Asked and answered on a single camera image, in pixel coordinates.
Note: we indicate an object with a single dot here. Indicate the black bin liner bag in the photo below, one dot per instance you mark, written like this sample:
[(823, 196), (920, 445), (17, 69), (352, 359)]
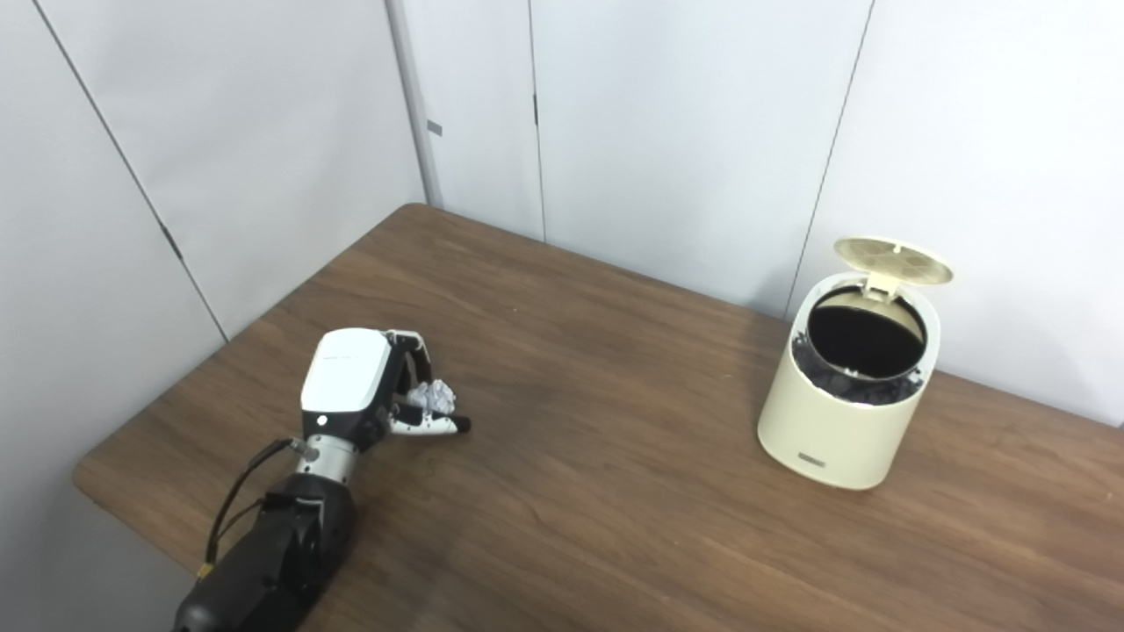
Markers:
[(865, 342)]

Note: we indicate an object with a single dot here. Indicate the cream-colored round bin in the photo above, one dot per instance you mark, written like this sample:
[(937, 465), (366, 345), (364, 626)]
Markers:
[(830, 434)]

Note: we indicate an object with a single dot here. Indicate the cream round bin lid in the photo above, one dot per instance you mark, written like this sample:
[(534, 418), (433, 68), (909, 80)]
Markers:
[(891, 259)]

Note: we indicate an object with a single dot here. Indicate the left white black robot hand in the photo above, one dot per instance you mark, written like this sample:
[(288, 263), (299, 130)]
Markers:
[(347, 373)]

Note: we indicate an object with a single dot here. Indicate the grey partition post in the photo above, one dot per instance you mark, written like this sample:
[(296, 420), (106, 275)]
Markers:
[(414, 105)]

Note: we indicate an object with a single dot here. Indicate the white paper ball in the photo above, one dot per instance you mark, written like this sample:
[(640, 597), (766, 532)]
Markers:
[(432, 397)]

